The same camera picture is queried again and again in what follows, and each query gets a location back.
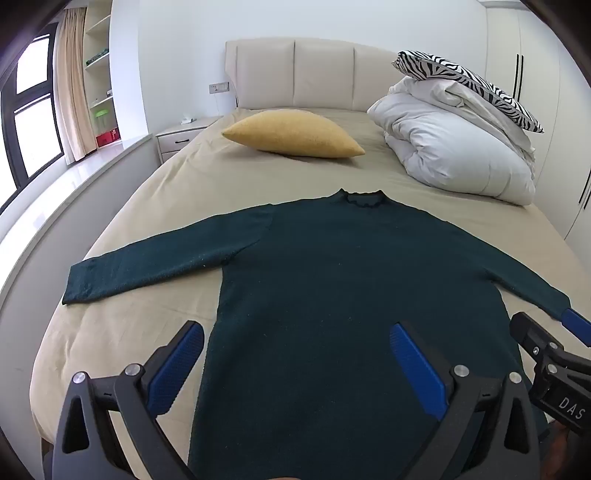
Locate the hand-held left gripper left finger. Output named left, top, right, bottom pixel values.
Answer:
left=51, top=320, right=206, bottom=480

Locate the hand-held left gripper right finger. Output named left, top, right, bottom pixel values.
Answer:
left=390, top=322, right=542, bottom=480

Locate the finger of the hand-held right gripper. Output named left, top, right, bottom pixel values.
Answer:
left=560, top=308, right=591, bottom=348
left=510, top=312, right=566, bottom=370

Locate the dark green sweater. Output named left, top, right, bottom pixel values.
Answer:
left=62, top=188, right=573, bottom=480

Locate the beige bed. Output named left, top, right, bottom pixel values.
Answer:
left=28, top=107, right=573, bottom=480

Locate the white duvet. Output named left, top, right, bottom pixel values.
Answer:
left=367, top=76, right=537, bottom=206

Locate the white wardrobe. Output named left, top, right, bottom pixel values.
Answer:
left=485, top=0, right=591, bottom=274

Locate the white window ledge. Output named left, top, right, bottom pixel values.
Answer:
left=0, top=132, right=162, bottom=297

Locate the white nightstand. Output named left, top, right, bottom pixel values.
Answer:
left=156, top=115, right=223, bottom=164

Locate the yellow pillow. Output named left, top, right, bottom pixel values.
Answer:
left=222, top=110, right=366, bottom=159

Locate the zebra striped pillow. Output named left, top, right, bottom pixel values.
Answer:
left=392, top=50, right=545, bottom=134

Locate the black framed window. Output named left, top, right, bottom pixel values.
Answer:
left=0, top=23, right=66, bottom=214

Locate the beige curtain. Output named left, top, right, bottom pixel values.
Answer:
left=52, top=6, right=100, bottom=165

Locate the beige padded headboard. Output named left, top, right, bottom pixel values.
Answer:
left=225, top=38, right=416, bottom=114

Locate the white wall shelf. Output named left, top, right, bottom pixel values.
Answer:
left=82, top=0, right=123, bottom=149

